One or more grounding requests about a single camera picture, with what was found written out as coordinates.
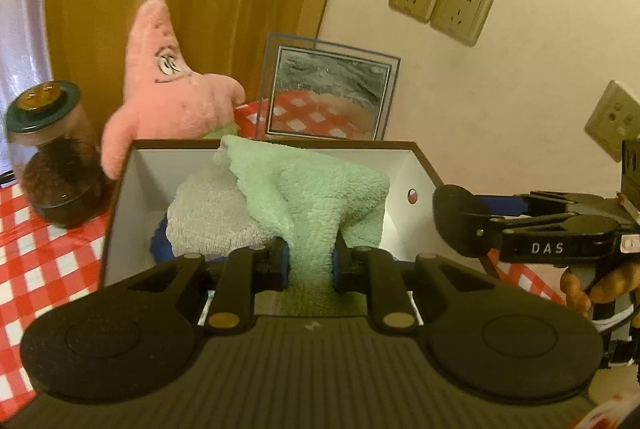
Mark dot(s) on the pink starfish plush toy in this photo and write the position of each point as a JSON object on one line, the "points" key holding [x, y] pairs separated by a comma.
{"points": [[165, 94]]}

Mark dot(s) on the clear plastic curtain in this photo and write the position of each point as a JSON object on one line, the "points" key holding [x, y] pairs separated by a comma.
{"points": [[22, 34]]}

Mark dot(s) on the glass jar with green lid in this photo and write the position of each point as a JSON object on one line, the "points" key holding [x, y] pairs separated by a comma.
{"points": [[55, 169]]}

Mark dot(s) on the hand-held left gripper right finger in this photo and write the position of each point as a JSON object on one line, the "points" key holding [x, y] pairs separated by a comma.
{"points": [[340, 264]]}

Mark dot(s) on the blue cloth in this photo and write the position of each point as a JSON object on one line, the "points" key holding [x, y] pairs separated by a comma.
{"points": [[162, 249]]}

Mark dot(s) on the person's right hand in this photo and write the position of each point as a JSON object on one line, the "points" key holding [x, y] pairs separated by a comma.
{"points": [[607, 289]]}

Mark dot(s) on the red printed tissue packet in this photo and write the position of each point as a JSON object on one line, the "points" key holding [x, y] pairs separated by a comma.
{"points": [[605, 414]]}

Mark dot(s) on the red checkered tablecloth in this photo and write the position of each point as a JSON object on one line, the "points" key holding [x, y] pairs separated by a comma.
{"points": [[50, 269]]}

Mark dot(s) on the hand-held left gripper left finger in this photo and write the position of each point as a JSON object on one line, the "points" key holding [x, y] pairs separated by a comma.
{"points": [[281, 264]]}

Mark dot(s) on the framed grey picture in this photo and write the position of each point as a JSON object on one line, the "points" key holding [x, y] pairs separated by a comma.
{"points": [[330, 94]]}

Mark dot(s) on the green fluffy towel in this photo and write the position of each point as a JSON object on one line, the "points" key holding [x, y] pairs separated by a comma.
{"points": [[310, 194]]}

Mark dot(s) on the white cardboard box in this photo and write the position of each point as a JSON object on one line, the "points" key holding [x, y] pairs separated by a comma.
{"points": [[125, 209]]}

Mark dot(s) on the grey fluffy towel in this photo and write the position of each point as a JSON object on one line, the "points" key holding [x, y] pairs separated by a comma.
{"points": [[210, 219]]}

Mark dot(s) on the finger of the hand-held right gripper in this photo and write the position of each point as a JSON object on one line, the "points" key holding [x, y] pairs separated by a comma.
{"points": [[540, 205]]}

